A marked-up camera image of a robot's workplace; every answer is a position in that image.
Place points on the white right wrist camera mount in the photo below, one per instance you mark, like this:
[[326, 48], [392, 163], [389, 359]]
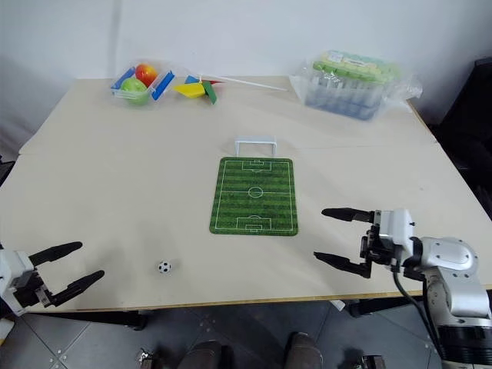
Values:
[[397, 228]]

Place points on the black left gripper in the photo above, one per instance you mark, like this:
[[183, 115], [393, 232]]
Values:
[[28, 292]]

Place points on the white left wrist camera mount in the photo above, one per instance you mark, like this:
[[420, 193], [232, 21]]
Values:
[[9, 265]]

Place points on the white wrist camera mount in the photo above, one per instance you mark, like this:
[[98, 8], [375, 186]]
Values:
[[9, 265], [397, 228]]

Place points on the dark rounded shape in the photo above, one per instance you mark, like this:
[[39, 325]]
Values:
[[205, 355], [304, 351]]

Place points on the black table bracket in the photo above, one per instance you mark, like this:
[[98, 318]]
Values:
[[138, 321], [357, 308]]

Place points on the colourful pinwheel with white stick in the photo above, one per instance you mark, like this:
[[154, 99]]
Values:
[[196, 89]]

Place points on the green apple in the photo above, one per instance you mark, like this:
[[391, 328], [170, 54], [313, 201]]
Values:
[[134, 90]]

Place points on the white miniature goal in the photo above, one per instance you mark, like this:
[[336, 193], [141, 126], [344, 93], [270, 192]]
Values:
[[255, 141]]

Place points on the small metal floor fitting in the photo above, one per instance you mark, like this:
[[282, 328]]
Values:
[[147, 358], [373, 362]]

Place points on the small soccer ball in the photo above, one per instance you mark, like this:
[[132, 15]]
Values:
[[164, 267]]

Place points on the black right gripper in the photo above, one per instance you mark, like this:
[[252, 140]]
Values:
[[380, 250]]

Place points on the clear box with blue clips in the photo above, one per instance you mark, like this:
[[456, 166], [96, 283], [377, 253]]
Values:
[[159, 86]]

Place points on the test tube rack box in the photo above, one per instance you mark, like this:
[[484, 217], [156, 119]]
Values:
[[346, 82]]

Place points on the green soccer field mat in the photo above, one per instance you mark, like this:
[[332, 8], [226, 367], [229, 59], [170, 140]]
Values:
[[253, 196]]

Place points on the plastic pack of bottles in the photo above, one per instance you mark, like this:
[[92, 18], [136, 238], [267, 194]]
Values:
[[399, 86]]

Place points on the red apple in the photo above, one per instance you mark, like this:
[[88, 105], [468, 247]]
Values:
[[146, 73]]

